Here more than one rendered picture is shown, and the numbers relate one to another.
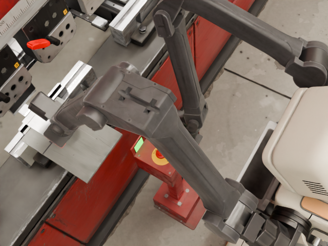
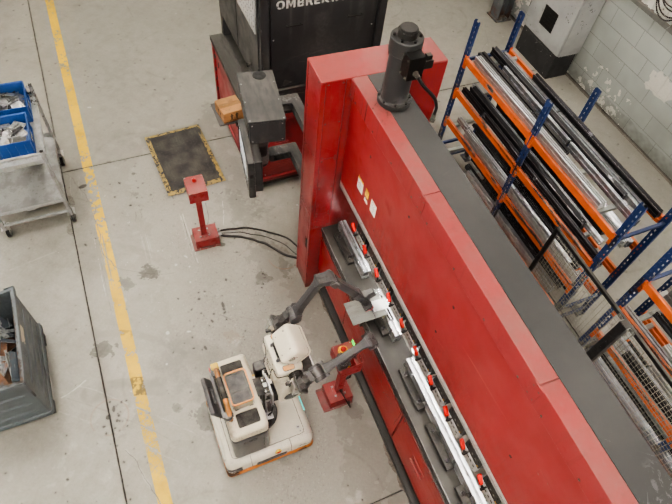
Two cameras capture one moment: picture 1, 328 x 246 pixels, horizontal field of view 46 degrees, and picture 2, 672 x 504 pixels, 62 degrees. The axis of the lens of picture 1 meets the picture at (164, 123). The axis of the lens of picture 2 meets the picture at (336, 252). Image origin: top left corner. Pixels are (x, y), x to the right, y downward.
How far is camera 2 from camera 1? 2.97 m
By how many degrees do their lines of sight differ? 49
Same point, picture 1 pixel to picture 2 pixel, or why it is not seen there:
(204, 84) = (397, 463)
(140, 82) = (326, 280)
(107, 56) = (403, 353)
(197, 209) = (323, 400)
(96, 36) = not seen: hidden behind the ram
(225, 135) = (354, 450)
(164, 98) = (318, 282)
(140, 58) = (392, 366)
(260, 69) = not seen: outside the picture
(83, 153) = (355, 308)
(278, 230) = (279, 322)
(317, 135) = (292, 331)
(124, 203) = not seen: hidden behind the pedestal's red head
